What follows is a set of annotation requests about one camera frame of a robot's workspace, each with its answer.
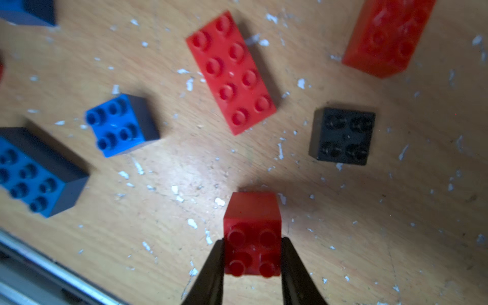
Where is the long blue lego brick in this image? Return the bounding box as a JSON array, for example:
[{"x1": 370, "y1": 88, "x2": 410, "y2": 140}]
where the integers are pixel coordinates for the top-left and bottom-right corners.
[
  {"x1": 1, "y1": 0, "x2": 56, "y2": 27},
  {"x1": 1, "y1": 127, "x2": 89, "y2": 218}
]

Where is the small red lego brick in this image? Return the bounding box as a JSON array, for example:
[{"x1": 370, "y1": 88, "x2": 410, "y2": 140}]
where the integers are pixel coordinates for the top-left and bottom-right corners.
[{"x1": 223, "y1": 192, "x2": 282, "y2": 278}]

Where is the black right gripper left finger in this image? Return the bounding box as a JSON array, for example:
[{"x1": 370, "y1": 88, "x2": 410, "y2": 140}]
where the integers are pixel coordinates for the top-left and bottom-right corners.
[{"x1": 182, "y1": 240, "x2": 225, "y2": 305}]

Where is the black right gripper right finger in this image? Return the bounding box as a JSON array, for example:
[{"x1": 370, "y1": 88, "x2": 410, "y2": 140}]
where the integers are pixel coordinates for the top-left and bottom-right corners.
[{"x1": 281, "y1": 237, "x2": 327, "y2": 305}]

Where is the aluminium front rail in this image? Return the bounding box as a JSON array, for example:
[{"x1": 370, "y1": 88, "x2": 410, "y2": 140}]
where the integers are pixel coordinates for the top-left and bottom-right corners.
[{"x1": 1, "y1": 230, "x2": 127, "y2": 304}]

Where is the long blue lego brick near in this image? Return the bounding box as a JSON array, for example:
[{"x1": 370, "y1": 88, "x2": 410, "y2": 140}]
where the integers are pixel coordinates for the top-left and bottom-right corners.
[{"x1": 1, "y1": 127, "x2": 89, "y2": 218}]

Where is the long blue lego brick far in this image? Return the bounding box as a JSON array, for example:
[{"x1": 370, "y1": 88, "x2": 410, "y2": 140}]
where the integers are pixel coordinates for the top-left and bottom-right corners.
[{"x1": 1, "y1": 0, "x2": 56, "y2": 27}]

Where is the black small lego brick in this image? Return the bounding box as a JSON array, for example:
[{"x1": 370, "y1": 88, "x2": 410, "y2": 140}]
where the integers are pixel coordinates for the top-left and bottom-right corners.
[{"x1": 308, "y1": 108, "x2": 376, "y2": 166}]

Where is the long red lego brick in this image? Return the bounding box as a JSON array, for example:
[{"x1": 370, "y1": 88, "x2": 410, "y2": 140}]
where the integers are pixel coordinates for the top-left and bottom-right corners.
[
  {"x1": 341, "y1": 0, "x2": 436, "y2": 78},
  {"x1": 186, "y1": 10, "x2": 277, "y2": 135}
]

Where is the small blue lego brick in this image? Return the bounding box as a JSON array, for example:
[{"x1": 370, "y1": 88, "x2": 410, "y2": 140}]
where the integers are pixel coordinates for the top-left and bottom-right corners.
[{"x1": 85, "y1": 94, "x2": 160, "y2": 158}]

